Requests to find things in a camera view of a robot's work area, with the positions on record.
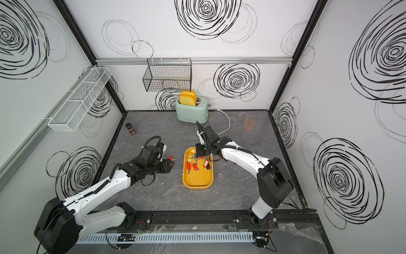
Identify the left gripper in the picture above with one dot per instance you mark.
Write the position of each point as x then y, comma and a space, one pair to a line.
168, 166

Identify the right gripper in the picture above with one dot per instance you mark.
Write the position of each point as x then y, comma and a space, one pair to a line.
199, 151

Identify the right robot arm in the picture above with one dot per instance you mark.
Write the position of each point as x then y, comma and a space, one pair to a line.
273, 179

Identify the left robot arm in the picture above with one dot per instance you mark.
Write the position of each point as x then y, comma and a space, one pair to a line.
64, 222

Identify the yellow plastic storage box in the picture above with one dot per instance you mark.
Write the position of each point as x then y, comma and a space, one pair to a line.
201, 179

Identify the mint green toaster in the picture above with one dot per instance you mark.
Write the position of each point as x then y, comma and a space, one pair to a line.
192, 114

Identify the yellow toast slice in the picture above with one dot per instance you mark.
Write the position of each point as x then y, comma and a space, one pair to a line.
188, 97

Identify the small brown spice bottle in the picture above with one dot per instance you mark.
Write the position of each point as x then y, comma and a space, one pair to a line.
131, 129

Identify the grey slotted cable duct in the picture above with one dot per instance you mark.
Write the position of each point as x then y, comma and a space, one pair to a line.
175, 237

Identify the black wire wall basket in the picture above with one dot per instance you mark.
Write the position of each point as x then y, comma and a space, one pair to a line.
168, 73

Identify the white mesh wall shelf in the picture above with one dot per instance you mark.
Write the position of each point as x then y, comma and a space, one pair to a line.
90, 97

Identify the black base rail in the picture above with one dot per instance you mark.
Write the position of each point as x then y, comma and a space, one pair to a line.
240, 219

